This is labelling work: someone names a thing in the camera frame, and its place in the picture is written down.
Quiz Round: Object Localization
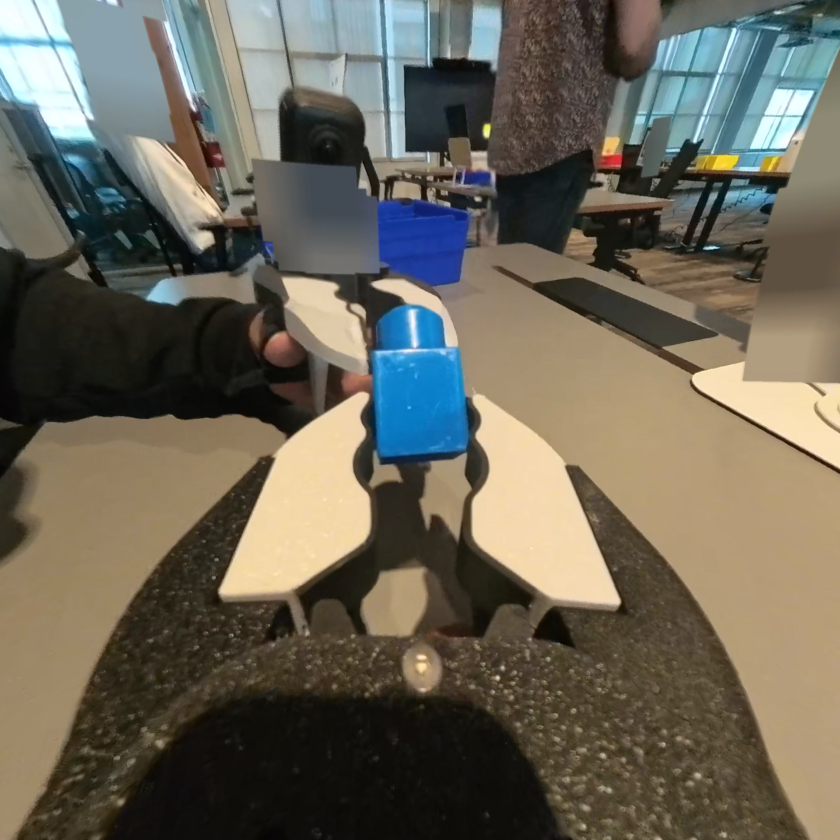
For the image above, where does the background office desk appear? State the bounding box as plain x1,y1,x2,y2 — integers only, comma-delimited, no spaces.
577,190,672,283
397,167,496,204
682,167,791,253

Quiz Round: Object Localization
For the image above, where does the person's left forearm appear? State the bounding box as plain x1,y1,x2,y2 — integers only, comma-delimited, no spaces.
0,248,316,435

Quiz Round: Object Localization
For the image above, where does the blue mega block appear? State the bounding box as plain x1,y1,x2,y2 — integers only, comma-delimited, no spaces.
369,305,468,466

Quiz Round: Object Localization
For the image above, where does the black desk mat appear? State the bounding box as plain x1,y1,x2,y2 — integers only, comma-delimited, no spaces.
535,277,719,349

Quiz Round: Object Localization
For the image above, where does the white desk mat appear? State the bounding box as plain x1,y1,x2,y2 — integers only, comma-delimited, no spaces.
690,363,840,472

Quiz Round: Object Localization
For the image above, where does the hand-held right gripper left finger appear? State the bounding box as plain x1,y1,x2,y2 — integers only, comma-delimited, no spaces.
218,392,376,636

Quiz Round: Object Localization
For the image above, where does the black office chair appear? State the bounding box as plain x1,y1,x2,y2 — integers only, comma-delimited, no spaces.
656,139,703,198

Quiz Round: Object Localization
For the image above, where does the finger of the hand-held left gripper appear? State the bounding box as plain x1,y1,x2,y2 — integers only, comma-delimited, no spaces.
371,279,460,349
282,274,371,376

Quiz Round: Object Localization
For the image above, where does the blue plastic bin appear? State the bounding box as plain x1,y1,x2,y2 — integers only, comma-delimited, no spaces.
377,199,470,286

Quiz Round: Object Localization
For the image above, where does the black monitor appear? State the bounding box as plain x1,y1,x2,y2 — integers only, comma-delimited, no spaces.
403,66,497,155

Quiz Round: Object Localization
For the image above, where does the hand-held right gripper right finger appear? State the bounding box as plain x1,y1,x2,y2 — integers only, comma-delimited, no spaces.
459,394,622,641

